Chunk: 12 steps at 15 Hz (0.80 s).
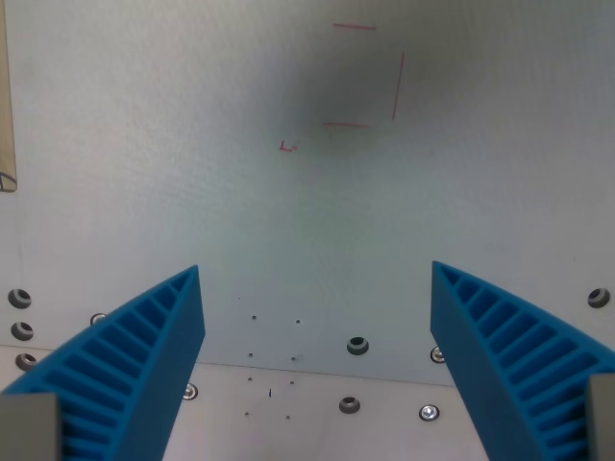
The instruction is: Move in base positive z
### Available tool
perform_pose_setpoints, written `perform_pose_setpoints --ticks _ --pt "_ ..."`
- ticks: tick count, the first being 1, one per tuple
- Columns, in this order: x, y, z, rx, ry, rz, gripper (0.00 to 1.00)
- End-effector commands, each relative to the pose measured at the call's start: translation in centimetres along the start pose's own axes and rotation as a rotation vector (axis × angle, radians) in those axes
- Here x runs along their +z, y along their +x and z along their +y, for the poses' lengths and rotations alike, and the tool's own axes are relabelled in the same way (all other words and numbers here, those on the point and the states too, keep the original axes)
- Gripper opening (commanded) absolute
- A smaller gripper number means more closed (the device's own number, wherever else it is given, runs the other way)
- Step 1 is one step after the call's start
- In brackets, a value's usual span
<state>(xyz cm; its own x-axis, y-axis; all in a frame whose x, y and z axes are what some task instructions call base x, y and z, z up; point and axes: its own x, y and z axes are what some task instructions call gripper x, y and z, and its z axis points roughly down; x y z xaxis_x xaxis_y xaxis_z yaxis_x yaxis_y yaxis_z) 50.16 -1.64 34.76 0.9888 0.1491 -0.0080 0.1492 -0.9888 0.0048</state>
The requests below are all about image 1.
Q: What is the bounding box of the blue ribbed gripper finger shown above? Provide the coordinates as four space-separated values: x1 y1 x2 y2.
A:
430 260 615 461
0 264 208 461

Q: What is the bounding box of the light wooden strip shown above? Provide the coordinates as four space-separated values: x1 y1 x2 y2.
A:
0 0 20 194

